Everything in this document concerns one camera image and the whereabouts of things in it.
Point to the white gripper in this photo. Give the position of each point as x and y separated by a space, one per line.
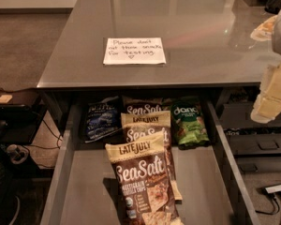
266 109

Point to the brown late july chip bag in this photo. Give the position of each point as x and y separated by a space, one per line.
137 126
141 170

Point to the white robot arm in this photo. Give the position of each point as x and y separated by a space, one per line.
276 43

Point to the green Dang chip bag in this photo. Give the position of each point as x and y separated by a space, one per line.
188 122

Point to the rear brown Sea Salt chip bag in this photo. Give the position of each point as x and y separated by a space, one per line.
141 106

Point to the blue kettle chip bag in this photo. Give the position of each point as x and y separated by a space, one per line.
102 119

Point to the open grey top drawer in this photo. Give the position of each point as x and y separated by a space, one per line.
87 189

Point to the plate with food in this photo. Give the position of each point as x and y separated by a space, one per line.
264 31

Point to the grey power strip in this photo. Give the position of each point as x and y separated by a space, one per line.
273 189

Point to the white handwritten paper note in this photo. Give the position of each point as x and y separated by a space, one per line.
134 51

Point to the black side shelf unit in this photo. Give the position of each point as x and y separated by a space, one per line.
20 120

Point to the tan sticky note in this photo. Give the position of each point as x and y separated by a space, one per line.
5 99

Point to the dark cabinet with handles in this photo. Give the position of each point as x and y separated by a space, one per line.
256 149

